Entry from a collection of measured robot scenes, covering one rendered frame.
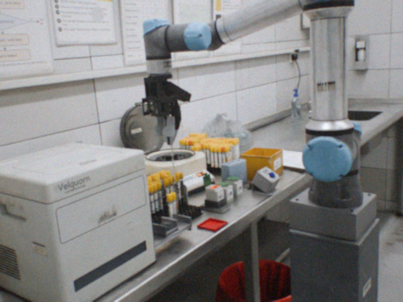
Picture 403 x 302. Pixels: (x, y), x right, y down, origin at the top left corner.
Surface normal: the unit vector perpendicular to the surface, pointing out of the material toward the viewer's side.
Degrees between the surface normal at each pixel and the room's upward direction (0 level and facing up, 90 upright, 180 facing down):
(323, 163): 96
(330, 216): 90
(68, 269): 90
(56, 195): 89
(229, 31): 110
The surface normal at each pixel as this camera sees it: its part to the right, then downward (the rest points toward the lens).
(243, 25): -0.29, 0.54
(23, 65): 0.83, 0.15
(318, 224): -0.58, 0.23
